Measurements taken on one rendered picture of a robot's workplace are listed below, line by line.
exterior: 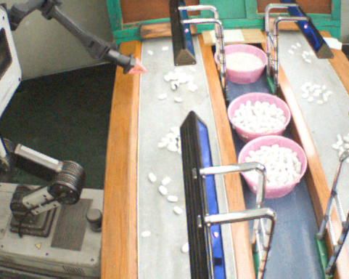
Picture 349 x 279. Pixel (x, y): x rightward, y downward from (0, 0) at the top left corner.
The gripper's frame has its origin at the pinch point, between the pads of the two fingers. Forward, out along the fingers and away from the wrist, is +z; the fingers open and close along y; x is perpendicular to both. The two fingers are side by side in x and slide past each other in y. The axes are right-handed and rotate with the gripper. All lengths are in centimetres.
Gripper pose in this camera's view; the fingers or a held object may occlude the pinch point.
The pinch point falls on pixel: (144, 71)
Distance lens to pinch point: 199.2
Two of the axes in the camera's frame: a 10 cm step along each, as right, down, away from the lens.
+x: -5.6, 6.4, 5.3
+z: 8.3, 3.9, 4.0
